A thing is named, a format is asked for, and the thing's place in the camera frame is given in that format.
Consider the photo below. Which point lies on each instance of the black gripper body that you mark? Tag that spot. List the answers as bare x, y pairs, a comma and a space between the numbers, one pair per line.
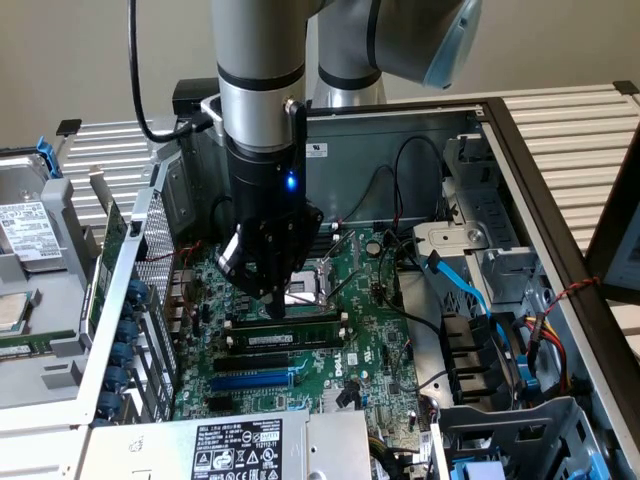
265, 175

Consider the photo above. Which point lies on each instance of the green RAM stick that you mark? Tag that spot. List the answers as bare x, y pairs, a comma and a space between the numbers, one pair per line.
20, 351
310, 334

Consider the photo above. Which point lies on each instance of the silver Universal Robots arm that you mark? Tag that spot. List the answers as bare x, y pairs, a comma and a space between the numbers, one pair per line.
260, 50

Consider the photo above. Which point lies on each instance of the RAM slot white latches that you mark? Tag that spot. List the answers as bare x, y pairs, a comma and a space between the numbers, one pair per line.
336, 237
228, 341
228, 324
334, 227

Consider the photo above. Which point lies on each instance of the silver socket cover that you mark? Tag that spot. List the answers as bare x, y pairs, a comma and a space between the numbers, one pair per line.
353, 236

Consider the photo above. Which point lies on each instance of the silver coin battery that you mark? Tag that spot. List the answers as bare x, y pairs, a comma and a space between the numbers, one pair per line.
373, 248

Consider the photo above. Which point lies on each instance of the CPU socket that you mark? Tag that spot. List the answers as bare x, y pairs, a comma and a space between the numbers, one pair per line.
307, 292

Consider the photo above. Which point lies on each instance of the silver locking lever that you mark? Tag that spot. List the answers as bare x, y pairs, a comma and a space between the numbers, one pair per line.
305, 298

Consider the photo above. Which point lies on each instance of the open grey PC case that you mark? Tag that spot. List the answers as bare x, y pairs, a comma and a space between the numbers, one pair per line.
360, 150

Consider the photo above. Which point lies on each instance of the long black expansion slot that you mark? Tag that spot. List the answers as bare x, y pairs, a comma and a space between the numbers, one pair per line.
252, 362

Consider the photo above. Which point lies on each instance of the green Dell motherboard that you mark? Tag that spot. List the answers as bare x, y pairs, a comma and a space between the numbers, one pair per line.
370, 310

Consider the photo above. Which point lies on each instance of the blue card retainer clip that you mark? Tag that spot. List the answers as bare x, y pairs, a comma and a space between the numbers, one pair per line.
123, 354
137, 290
131, 331
118, 377
111, 402

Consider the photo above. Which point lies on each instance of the blue expansion slot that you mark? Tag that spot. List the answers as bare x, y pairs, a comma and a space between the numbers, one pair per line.
250, 383

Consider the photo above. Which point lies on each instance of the black box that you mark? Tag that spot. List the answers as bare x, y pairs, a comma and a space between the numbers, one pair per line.
192, 90

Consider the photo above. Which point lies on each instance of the green graphics card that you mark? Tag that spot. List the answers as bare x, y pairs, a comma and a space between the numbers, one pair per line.
115, 225

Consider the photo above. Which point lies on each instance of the short black expansion slot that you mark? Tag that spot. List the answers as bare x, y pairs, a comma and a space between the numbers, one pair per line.
220, 405

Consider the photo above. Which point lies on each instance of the silver finned chipset heatsink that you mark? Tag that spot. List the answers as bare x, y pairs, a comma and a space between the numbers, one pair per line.
331, 398

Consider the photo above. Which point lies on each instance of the black SATA connector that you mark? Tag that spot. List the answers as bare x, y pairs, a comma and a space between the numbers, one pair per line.
348, 395

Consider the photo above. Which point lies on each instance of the grey metal disk bay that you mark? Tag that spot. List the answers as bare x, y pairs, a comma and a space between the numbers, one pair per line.
500, 235

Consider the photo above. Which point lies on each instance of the grey side drive tray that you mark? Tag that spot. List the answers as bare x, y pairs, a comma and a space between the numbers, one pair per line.
55, 210

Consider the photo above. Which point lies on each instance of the grey power supply unit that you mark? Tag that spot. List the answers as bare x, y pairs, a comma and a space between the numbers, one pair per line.
150, 450

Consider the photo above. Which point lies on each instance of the black fan shroud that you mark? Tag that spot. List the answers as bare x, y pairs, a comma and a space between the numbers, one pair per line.
465, 350

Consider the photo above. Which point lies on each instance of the black table end cap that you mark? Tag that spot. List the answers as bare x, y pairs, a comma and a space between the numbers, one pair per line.
68, 127
625, 87

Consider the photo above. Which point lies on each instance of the silver hard disk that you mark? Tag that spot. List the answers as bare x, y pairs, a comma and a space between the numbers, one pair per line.
25, 220

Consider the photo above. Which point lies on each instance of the silver CPU chip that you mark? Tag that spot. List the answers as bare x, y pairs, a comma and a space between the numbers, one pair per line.
10, 312

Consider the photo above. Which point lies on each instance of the blue plastic fan clip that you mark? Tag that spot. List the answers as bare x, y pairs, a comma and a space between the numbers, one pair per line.
527, 375

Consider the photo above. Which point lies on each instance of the grey perforated disk bay cage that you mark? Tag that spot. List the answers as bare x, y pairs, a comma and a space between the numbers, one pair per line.
500, 425

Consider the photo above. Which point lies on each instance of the black framed monitor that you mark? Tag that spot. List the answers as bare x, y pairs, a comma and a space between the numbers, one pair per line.
597, 240

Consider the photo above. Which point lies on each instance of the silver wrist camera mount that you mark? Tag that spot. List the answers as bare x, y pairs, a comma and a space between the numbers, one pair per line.
212, 115

